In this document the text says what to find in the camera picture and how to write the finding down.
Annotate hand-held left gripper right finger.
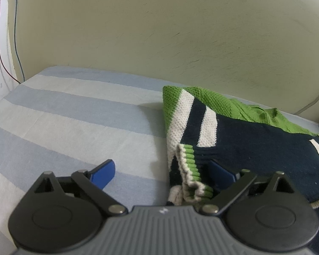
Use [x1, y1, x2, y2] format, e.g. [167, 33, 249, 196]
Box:
[199, 159, 299, 216]

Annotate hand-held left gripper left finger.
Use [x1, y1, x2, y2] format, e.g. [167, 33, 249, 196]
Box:
[32, 159, 128, 216]

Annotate green and navy knit sweater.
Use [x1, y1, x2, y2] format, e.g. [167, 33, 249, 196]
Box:
[162, 85, 319, 209]

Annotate striped blue bed sheet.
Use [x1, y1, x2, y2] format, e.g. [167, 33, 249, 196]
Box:
[0, 65, 319, 255]

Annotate white wall cable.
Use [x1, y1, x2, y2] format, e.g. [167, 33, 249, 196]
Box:
[295, 85, 319, 115]

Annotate dark thin cable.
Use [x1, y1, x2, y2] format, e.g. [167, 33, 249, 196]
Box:
[10, 0, 25, 82]

